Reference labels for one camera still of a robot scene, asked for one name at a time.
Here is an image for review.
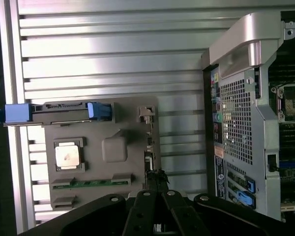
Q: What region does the open PC case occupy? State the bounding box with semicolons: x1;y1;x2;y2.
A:
201;11;295;223

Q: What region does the grey parts rack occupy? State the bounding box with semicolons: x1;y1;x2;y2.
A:
43;95;162;212

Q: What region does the hard disk with blue carrier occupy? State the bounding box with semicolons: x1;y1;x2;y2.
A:
0;102;113;127

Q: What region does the green RAM stick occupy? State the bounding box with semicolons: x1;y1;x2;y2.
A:
53;180;133;190

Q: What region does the CPU socket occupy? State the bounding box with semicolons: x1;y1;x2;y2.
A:
271;82;295;122

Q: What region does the blue slot retainer clip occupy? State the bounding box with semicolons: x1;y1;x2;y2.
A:
237;190;257;210
246;180;257;195

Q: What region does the green motherboard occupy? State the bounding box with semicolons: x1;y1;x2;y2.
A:
267;46;295;214

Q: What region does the silver CPU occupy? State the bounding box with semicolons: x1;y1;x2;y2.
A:
55;145;81;169

